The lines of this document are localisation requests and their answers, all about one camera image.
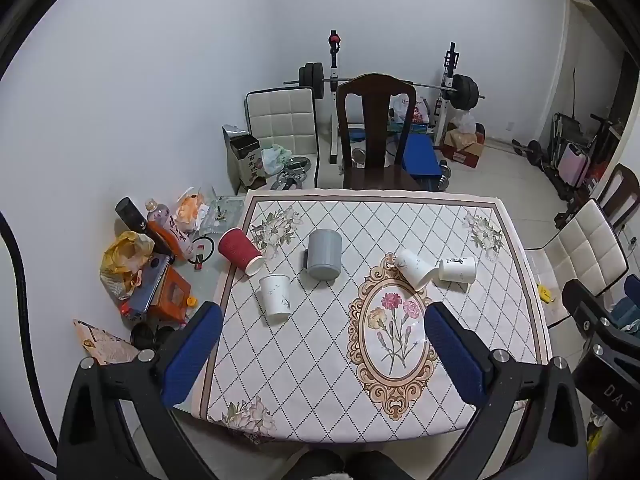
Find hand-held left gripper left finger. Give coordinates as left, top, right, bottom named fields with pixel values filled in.
left=57, top=302, right=224, bottom=480

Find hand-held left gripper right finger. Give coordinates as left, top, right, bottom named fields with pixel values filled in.
left=424, top=302, right=587, bottom=480

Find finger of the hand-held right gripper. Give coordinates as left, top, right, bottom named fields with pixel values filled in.
left=562, top=278, right=622, bottom=347

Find white paper cup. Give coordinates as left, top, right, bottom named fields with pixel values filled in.
left=258, top=274, right=292, bottom=318
left=438, top=256, right=478, bottom=285
left=394, top=249, right=438, bottom=291

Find red paper cup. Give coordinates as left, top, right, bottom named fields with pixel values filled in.
left=218, top=227, right=265, bottom=277

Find grey plastic cup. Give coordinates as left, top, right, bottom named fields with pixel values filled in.
left=301, top=228, right=343, bottom=281

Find orange box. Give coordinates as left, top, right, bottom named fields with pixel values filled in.
left=149, top=265, right=194, bottom=326

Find white padded chair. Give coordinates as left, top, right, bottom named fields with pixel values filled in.
left=244, top=88, right=321, bottom=192
left=524, top=199, right=630, bottom=330

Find printed paper booklet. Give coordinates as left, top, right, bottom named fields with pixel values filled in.
left=73, top=318, right=141, bottom=366

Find floral printed tablecloth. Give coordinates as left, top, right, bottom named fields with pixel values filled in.
left=192, top=187, right=554, bottom=447

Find yellow plastic bag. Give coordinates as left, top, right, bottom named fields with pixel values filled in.
left=99, top=231, right=156, bottom=301

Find dark wooden chair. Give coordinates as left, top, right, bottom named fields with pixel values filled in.
left=590, top=162, right=640, bottom=241
left=335, top=73, right=424, bottom=192

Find pink suitcase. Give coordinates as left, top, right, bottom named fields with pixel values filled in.
left=557, top=142, right=594, bottom=190

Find orange snack bag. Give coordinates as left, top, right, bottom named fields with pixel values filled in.
left=172, top=187, right=209, bottom=234

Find clear plastic tray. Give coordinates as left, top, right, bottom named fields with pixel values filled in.
left=204, top=195, right=246, bottom=234

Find black flask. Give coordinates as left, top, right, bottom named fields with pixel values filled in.
left=115, top=197, right=174, bottom=257

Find person's legs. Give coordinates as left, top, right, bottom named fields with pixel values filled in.
left=284, top=448, right=402, bottom=480

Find black folded trolley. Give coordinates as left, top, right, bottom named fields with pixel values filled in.
left=549, top=112, right=622, bottom=202

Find black dumbbell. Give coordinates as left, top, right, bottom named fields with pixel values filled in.
left=510, top=138, right=544, bottom=166

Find cardboard box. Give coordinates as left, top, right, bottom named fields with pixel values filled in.
left=440, top=122, right=487, bottom=169

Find dark tea gift bag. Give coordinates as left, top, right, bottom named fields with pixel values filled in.
left=222, top=124, right=261, bottom=196

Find blue weight bench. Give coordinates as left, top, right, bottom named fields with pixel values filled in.
left=347, top=129, right=444, bottom=182

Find pale green plastic bag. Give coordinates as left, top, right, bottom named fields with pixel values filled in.
left=260, top=145, right=292, bottom=176

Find silver weight plates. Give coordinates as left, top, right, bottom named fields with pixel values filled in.
left=272, top=156, right=314, bottom=191

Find white plastic bag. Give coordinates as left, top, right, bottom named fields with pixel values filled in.
left=452, top=110, right=479, bottom=134

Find red printed plastic bag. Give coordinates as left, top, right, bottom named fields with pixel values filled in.
left=390, top=93, right=431, bottom=126

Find black barbell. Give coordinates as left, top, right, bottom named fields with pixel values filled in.
left=283, top=61, right=487, bottom=111

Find white barbell rack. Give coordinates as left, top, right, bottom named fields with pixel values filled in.
left=322, top=30, right=462, bottom=166

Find black cable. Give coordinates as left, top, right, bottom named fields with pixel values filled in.
left=0, top=210, right=62, bottom=472

